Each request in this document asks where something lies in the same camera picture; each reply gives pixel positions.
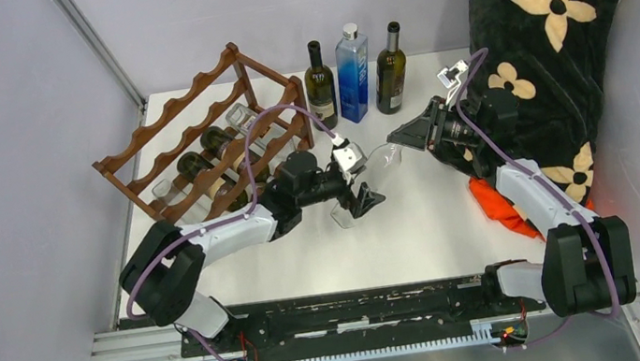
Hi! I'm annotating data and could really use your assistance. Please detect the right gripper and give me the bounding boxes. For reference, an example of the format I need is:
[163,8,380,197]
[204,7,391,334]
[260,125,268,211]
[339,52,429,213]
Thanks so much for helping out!
[383,90,489,159]

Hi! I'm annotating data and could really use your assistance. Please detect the clear round glass bottle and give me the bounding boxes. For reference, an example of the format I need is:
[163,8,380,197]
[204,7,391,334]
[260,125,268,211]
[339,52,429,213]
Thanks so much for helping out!
[330,142,402,229]

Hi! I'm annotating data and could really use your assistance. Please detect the blue square glass bottle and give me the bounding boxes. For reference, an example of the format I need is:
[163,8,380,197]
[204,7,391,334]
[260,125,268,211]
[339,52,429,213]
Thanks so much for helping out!
[335,23,369,123]

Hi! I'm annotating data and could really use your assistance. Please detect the brown wooden wine rack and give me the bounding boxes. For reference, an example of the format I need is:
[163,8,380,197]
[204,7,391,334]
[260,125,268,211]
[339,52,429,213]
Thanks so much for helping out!
[92,43,314,224]

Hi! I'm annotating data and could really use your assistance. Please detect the clear square bottle black cap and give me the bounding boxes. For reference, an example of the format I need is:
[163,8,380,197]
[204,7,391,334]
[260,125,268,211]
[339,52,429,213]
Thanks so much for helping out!
[223,96,298,167]

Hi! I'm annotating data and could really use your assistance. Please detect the green wine bottle brown label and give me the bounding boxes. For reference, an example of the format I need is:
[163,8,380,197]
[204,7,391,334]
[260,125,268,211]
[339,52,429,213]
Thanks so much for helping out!
[176,152,249,212]

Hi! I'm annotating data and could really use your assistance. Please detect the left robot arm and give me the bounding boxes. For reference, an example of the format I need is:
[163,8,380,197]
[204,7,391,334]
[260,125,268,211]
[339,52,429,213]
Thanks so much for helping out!
[119,141,385,353]

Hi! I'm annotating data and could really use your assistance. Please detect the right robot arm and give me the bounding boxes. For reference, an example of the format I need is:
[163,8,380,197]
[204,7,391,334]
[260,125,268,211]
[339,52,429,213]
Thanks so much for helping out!
[386,88,637,317]

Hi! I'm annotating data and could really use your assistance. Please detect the orange cloth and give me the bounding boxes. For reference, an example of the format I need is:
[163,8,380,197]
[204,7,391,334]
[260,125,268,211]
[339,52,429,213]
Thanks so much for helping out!
[468,160,595,241]

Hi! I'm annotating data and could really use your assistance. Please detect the black floral blanket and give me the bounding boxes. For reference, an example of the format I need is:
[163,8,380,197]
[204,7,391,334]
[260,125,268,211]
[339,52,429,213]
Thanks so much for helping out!
[468,0,621,203]

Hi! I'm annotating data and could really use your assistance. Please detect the aluminium corner profile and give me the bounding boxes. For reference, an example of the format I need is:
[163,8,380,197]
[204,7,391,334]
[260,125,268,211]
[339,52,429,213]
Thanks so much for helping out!
[54,0,148,113]

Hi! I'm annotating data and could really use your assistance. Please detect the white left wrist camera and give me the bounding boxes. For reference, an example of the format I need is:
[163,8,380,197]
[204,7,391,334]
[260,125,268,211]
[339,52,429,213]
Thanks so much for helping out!
[331,134,368,182]

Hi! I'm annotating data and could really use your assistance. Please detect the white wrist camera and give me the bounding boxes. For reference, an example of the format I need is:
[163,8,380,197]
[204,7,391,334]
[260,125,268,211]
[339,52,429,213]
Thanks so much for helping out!
[437,60,470,106]
[331,134,368,182]

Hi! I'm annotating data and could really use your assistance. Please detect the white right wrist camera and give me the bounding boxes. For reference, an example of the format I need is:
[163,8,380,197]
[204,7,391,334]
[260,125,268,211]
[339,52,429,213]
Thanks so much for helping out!
[437,60,470,106]

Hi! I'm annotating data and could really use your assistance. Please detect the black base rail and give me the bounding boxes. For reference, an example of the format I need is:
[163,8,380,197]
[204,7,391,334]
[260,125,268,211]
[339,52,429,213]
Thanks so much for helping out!
[83,247,640,361]

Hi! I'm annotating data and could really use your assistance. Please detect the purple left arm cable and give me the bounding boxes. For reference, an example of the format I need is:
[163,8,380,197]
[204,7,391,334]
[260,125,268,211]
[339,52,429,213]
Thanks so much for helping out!
[99,95,377,361]

